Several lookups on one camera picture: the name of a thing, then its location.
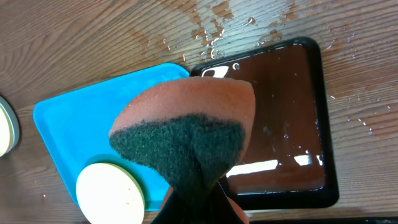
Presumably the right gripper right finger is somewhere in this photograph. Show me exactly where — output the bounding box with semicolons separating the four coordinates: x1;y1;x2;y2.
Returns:
202;183;244;224

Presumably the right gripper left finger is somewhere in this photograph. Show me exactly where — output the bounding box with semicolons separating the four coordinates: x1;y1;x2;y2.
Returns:
151;187;199;224

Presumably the yellow plate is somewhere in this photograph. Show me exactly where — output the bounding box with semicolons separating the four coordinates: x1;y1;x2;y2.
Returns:
76;163;145;224
0;108;14;156

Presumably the red black sponge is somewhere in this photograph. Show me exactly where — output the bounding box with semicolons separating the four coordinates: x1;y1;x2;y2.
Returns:
109;77;255;210

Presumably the light blue plate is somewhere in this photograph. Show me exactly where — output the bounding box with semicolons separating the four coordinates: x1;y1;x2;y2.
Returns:
1;97;20;150

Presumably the dark red water tray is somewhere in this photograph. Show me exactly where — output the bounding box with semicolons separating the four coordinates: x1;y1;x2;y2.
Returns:
190;37;339;210

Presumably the teal plastic tray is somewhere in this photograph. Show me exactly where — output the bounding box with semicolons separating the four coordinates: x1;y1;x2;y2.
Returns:
33;63;189;212

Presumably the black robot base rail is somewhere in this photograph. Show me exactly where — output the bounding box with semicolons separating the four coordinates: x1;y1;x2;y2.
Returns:
250;217;397;224

